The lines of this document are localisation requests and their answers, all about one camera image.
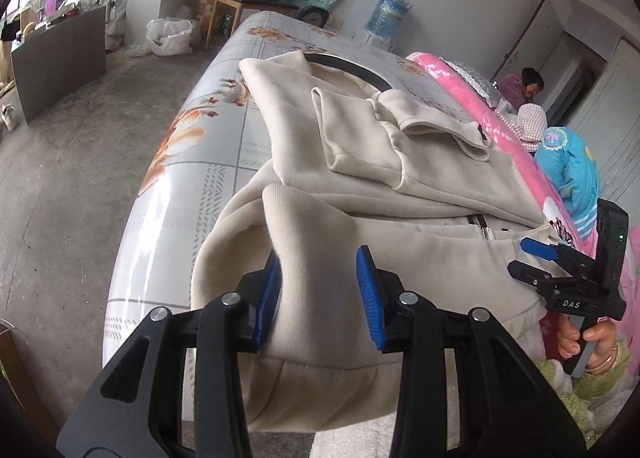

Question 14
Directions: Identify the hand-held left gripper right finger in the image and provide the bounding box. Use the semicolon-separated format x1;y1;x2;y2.
355;245;586;458

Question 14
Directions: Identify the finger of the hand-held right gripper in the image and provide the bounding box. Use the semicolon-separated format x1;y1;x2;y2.
520;237;596;269
507;261;556;296

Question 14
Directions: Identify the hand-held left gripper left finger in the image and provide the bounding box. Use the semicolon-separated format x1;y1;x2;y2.
59;253;283;458

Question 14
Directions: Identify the beige zip jacket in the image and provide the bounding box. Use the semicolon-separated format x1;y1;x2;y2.
190;51;571;434

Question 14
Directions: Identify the person's right forearm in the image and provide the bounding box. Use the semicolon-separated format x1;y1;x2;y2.
532;345;633;439

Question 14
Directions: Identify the person's right hand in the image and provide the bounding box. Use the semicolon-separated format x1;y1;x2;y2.
557;315;622;371

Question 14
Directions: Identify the blue cartoon quilt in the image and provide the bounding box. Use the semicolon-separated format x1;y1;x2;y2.
535;125;601;239

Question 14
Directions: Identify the pink floral blanket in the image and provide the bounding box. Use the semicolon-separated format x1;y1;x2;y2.
405;52;640;339

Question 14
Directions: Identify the pink checked cloth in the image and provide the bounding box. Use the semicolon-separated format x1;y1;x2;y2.
505;103;548;151

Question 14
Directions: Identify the white fleece cloth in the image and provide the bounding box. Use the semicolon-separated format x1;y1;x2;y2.
310;388;616;458

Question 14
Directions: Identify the white door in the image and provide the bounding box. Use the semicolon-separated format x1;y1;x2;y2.
560;0;640;219

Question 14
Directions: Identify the grey patterned pillow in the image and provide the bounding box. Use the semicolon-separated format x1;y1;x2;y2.
440;58;506;106

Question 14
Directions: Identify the blue water jug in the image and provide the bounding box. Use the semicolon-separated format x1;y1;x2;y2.
367;0;413;44

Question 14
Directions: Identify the white plastic bag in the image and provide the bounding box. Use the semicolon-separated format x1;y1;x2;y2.
145;17;193;56

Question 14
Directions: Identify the black round fan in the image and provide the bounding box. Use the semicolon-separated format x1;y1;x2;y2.
297;6;331;28

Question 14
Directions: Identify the dark grey board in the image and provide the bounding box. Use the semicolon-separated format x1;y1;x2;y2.
11;6;108;124

